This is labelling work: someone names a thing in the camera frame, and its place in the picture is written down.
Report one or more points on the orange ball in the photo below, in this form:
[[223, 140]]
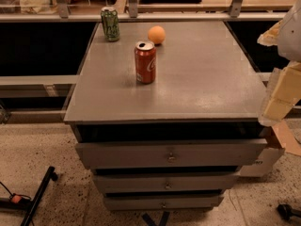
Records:
[[157, 34]]

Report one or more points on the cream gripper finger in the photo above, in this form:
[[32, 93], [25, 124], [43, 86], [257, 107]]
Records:
[[282, 93], [269, 37]]

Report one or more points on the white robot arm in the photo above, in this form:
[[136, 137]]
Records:
[[289, 37]]

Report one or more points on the grey drawer cabinet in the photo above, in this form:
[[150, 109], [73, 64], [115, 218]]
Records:
[[205, 89]]

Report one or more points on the black stand leg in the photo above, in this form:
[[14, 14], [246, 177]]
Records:
[[18, 202]]

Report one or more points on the top grey drawer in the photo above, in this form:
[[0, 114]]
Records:
[[163, 154]]

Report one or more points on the green soda can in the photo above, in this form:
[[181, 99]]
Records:
[[110, 23]]

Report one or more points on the red coke can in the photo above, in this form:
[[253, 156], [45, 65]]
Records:
[[145, 62]]

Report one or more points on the metal railing frame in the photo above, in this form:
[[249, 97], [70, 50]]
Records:
[[130, 10]]

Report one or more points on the bottom grey drawer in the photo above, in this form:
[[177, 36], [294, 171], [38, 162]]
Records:
[[161, 202]]

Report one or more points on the cardboard box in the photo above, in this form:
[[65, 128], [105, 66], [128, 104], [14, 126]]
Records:
[[280, 142]]

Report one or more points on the middle grey drawer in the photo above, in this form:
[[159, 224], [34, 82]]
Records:
[[164, 182]]

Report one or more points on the grey drawer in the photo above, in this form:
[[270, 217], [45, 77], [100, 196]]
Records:
[[161, 202], [164, 182], [163, 154]]

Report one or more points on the black caster wheel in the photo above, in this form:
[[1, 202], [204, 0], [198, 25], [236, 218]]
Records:
[[286, 211]]

